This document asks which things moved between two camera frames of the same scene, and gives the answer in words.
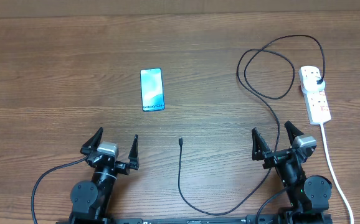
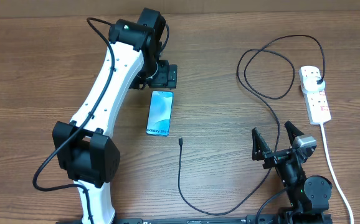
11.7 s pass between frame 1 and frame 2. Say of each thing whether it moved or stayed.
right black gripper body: stayed
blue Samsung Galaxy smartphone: moved
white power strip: stayed
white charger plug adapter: stayed
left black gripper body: moved
